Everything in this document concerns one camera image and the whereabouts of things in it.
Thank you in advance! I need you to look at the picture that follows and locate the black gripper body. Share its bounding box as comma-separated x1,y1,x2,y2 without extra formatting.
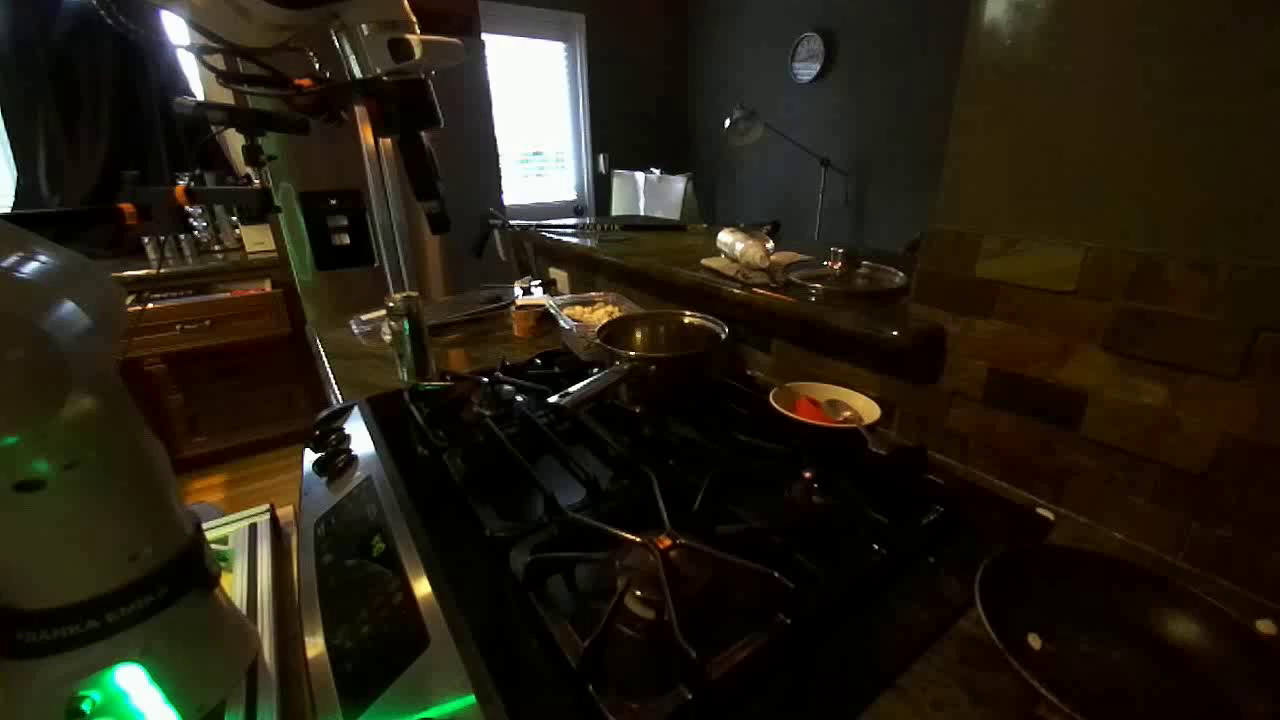
378,70,453,175

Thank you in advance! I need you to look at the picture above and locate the bright window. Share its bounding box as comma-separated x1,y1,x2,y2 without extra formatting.
475,5,598,223

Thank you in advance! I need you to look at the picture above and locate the clear glass dish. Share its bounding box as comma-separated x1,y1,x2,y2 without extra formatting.
349,303,406,348

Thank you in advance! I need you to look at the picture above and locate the dark green bottle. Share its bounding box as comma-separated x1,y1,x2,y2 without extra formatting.
394,289,435,383

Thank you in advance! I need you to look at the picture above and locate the white box appliance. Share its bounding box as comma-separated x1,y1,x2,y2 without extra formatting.
607,162,701,223

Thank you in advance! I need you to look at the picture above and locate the black stove knob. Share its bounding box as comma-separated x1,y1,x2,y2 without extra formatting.
316,404,362,447
308,437,362,482

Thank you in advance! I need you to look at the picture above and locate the wooden drawer cabinet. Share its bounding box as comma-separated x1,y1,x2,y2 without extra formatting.
118,255,332,462

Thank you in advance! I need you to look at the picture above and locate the thin desk lamp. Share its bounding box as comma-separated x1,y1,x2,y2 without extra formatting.
715,104,858,255

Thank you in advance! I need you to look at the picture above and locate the black gas stove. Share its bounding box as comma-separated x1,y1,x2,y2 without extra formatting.
293,335,1058,720

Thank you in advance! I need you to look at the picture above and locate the round silver plate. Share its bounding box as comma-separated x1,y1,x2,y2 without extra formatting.
785,255,913,300

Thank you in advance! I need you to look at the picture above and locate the white bowl with red food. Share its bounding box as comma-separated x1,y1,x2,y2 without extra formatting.
766,375,887,431

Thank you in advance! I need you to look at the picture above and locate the black frying pan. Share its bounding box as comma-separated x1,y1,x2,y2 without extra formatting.
971,537,1280,720

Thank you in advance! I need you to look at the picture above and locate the steel saucepan with handle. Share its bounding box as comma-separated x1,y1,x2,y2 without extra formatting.
541,303,735,411

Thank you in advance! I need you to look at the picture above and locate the round wall clock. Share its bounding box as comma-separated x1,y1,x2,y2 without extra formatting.
788,27,833,86

